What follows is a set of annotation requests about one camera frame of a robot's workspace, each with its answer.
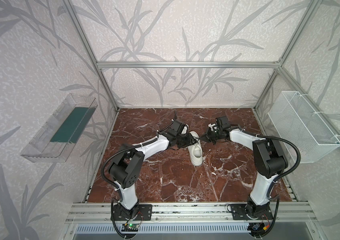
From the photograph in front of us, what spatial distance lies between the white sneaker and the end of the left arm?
5 centimetres

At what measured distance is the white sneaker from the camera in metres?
0.88

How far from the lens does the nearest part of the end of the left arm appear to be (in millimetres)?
703
